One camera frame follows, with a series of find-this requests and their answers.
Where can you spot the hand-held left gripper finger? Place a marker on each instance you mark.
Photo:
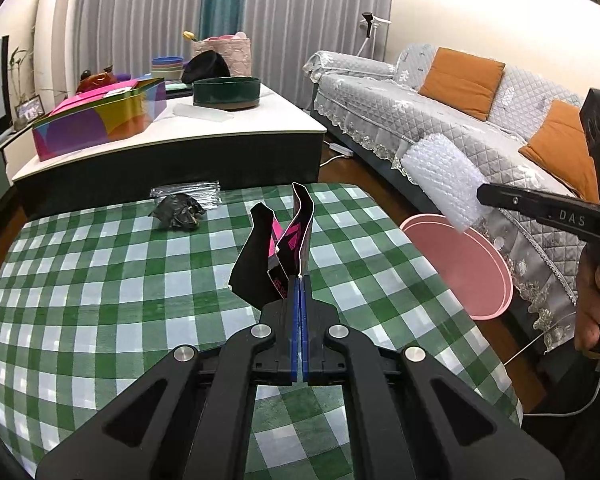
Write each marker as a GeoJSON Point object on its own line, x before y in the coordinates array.
{"type": "Point", "coordinates": [296, 340]}
{"type": "Point", "coordinates": [305, 340]}

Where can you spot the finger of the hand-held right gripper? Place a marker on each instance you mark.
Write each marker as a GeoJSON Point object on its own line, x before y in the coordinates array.
{"type": "Point", "coordinates": [570, 217]}

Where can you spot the black and pink wrapper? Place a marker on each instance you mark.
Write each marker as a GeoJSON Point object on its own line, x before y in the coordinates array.
{"type": "Point", "coordinates": [252, 270]}

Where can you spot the pink round bin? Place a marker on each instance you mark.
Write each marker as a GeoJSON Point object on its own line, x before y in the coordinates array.
{"type": "Point", "coordinates": [460, 270]}

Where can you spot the white bubble wrap roll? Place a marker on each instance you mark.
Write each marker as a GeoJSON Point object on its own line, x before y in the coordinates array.
{"type": "Point", "coordinates": [442, 182]}

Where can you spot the person's right hand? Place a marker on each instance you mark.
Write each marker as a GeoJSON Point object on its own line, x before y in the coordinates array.
{"type": "Point", "coordinates": [592, 305]}

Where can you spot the orange cushion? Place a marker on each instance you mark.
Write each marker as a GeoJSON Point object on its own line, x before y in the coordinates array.
{"type": "Point", "coordinates": [560, 150]}
{"type": "Point", "coordinates": [462, 82]}

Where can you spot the clear plastic packaging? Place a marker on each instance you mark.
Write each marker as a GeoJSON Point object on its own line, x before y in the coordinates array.
{"type": "Point", "coordinates": [207, 192]}

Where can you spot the crumpled black plastic bag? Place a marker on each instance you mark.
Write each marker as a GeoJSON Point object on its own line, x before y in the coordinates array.
{"type": "Point", "coordinates": [177, 212]}

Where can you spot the green checked tablecloth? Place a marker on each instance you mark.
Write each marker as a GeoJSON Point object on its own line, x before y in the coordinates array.
{"type": "Point", "coordinates": [105, 310]}

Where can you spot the white power strip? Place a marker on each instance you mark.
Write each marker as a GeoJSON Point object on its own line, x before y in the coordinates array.
{"type": "Point", "coordinates": [341, 149]}

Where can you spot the white-topped coffee table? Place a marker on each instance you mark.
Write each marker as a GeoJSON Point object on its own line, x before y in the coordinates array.
{"type": "Point", "coordinates": [180, 160]}

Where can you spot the grey quilted sofa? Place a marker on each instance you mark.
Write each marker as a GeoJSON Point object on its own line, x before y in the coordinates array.
{"type": "Point", "coordinates": [380, 105]}

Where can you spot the dark green round tin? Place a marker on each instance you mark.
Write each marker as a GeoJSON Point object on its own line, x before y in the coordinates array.
{"type": "Point", "coordinates": [225, 94]}

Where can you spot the black hat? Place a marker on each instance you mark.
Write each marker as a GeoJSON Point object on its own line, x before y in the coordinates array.
{"type": "Point", "coordinates": [205, 67]}

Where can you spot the pink lace basket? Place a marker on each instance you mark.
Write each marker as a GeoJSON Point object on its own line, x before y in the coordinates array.
{"type": "Point", "coordinates": [237, 57]}

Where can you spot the colourful tin box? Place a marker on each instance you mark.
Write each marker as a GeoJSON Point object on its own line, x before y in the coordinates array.
{"type": "Point", "coordinates": [90, 125]}

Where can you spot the stack of coloured bowls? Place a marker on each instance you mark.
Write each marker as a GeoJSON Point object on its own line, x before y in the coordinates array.
{"type": "Point", "coordinates": [167, 69]}

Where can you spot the yellow round-headed stick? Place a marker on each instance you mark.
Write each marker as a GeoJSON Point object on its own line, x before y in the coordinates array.
{"type": "Point", "coordinates": [189, 36]}

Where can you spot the red teapot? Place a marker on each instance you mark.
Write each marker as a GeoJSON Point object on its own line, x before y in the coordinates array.
{"type": "Point", "coordinates": [95, 81]}

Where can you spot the tv cabinet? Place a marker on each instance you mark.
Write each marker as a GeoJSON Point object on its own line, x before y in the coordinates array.
{"type": "Point", "coordinates": [0, 175]}

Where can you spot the teal curtain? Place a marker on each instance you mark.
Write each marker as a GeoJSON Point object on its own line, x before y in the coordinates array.
{"type": "Point", "coordinates": [222, 0]}

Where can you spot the grey curtain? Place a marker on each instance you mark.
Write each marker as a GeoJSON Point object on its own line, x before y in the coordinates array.
{"type": "Point", "coordinates": [130, 15]}

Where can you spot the bamboo plant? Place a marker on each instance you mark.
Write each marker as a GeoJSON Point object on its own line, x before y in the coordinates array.
{"type": "Point", "coordinates": [19, 70]}

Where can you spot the standing air conditioner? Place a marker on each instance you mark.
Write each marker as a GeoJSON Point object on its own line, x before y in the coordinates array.
{"type": "Point", "coordinates": [55, 25]}

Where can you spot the small picture frame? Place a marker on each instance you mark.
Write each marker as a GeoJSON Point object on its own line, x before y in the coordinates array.
{"type": "Point", "coordinates": [29, 111]}

